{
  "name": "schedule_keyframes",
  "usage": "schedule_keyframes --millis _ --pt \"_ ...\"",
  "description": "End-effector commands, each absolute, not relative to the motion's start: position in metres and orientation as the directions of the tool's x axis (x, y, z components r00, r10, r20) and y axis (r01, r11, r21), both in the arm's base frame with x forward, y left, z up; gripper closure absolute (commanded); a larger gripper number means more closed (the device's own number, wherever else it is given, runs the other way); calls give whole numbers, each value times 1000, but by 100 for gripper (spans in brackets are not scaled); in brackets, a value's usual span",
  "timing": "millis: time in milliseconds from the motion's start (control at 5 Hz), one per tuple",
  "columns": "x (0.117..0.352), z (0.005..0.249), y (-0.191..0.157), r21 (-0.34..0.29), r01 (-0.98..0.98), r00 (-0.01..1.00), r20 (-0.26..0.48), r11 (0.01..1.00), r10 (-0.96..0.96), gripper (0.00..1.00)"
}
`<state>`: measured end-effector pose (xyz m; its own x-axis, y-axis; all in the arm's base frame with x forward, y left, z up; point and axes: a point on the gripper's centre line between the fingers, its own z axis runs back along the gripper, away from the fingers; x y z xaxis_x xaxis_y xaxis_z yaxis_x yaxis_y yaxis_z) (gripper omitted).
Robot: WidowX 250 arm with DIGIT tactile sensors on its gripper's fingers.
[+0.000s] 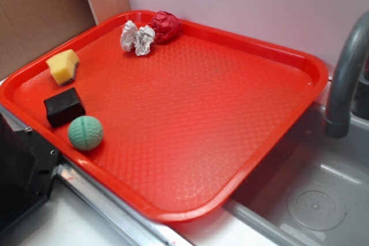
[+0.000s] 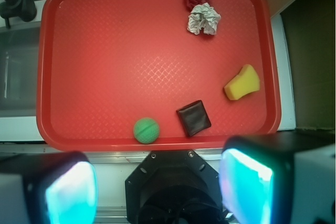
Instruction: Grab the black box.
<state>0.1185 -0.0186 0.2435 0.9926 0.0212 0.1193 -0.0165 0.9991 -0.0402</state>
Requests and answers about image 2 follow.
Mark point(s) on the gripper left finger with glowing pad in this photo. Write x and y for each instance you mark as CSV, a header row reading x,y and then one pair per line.
x,y
48,188

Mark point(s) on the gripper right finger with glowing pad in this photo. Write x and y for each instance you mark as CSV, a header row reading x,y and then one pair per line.
x,y
284,177

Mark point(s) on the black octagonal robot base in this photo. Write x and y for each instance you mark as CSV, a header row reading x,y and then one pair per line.
x,y
174,187

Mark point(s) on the black square box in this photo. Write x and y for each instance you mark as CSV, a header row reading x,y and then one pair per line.
x,y
194,118

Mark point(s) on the yellow sponge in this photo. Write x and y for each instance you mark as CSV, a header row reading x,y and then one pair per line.
x,y
245,82

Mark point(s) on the green ball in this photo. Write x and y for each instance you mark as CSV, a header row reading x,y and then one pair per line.
x,y
146,130

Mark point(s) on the red plastic tray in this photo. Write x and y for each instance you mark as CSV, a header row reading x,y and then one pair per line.
x,y
105,64

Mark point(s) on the white crumpled cloth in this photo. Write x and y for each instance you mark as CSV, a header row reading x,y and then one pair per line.
x,y
203,17

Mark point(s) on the black clamp mount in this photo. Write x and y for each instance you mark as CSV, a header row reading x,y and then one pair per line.
x,y
24,9

